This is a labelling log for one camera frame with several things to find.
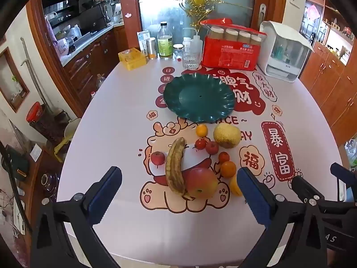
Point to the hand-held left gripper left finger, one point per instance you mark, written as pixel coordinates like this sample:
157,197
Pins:
103,201

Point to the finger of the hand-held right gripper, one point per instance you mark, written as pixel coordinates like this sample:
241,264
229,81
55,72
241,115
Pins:
305,187
339,171

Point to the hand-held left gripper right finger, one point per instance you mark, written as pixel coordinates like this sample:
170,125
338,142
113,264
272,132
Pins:
254,201

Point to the yellow citrus fruit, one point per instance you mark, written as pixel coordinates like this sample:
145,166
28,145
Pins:
234,187

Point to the large orange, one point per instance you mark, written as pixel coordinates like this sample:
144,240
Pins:
228,169

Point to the large red yellow apple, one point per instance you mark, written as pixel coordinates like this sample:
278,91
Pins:
202,182

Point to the small red apple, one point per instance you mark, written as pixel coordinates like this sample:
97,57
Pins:
158,158
212,148

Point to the brown spotted banana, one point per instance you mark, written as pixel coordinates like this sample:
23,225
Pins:
174,167

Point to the dark green scalloped plate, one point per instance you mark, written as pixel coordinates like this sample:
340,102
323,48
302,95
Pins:
195,97

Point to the small red-orange tangerine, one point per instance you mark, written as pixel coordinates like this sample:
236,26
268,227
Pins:
223,157

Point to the printed cartoon tablecloth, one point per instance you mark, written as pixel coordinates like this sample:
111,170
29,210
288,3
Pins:
117,134

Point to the yellow pear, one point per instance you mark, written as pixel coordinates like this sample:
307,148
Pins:
227,135

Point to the red cherry tomato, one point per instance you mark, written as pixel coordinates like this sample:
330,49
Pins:
200,143

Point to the wooden sideboard cabinet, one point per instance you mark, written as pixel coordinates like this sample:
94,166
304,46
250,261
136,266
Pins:
332,89

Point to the small orange kumquat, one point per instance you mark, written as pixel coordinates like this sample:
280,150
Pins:
201,130

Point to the red lidded storage jar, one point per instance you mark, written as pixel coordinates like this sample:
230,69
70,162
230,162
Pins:
37,114

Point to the clear plastic bottle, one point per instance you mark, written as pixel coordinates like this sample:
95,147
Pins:
99,80

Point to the white plastic countertop cabinet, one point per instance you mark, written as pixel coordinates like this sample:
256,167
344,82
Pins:
281,53

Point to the yellow box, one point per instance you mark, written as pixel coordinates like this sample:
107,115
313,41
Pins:
132,60

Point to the red paper cup package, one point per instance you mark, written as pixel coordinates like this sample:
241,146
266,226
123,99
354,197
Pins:
231,53

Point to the clear drinking glass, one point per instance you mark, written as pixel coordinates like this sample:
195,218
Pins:
190,58

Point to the small metal can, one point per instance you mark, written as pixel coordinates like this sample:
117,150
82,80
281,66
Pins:
151,48

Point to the silver foil packet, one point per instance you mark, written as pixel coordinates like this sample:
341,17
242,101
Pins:
142,40

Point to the white squeeze bottle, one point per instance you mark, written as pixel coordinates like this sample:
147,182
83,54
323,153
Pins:
196,44

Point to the small lidded glass jar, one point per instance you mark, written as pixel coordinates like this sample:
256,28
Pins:
177,50

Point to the green label glass bottle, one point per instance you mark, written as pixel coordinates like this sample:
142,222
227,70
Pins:
165,44

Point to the white pill bottle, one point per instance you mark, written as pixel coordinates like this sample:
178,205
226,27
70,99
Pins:
186,42

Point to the wooden wall frame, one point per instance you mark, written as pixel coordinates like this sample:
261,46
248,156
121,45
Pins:
5,72

